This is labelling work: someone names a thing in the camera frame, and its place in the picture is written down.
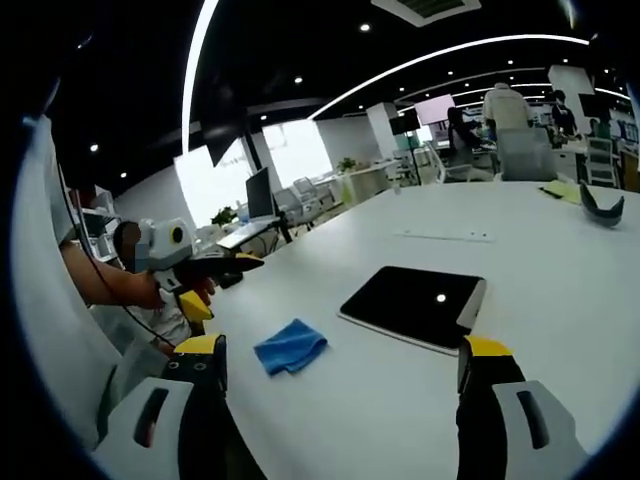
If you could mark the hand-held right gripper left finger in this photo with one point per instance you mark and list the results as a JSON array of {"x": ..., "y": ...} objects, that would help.
[{"x": 165, "y": 430}]

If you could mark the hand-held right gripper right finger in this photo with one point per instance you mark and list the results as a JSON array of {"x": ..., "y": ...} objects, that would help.
[{"x": 505, "y": 430}]

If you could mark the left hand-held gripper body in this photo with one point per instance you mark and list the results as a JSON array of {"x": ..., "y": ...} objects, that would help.
[{"x": 162, "y": 245}]

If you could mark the blue cleaning cloth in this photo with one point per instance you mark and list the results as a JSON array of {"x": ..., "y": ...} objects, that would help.
[{"x": 290, "y": 347}]

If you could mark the black tablet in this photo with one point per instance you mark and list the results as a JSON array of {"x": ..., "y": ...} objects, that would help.
[{"x": 410, "y": 307}]

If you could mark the yellow cloth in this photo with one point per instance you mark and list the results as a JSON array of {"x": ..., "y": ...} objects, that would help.
[{"x": 562, "y": 191}]

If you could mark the person's left hand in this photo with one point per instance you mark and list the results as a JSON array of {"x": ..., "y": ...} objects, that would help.
[{"x": 206, "y": 290}]

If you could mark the small black object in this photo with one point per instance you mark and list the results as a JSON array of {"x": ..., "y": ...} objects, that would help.
[{"x": 231, "y": 281}]

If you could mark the small potted plant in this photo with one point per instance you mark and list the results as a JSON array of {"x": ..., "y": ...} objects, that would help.
[{"x": 224, "y": 216}]

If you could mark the computer monitor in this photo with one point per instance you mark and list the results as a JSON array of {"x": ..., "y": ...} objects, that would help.
[{"x": 259, "y": 194}]

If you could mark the leafy potted plant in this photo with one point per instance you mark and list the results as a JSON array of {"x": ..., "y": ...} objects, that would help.
[{"x": 346, "y": 164}]

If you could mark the long ceiling light strip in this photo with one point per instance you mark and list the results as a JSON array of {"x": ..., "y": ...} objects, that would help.
[{"x": 197, "y": 70}]

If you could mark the black curved headset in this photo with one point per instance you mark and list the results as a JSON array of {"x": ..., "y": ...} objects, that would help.
[{"x": 597, "y": 210}]

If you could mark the grey office chair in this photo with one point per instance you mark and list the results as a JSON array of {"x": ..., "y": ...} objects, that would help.
[{"x": 526, "y": 156}]

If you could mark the white mesh office chair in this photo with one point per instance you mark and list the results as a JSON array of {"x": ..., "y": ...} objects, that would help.
[{"x": 601, "y": 162}]

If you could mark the curved ceiling light strip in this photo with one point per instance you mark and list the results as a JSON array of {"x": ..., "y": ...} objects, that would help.
[{"x": 440, "y": 57}]

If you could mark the ceiling air vent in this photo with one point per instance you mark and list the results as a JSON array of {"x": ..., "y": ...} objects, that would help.
[{"x": 425, "y": 9}]

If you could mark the wall display screen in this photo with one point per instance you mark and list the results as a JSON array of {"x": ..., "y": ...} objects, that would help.
[{"x": 436, "y": 110}]

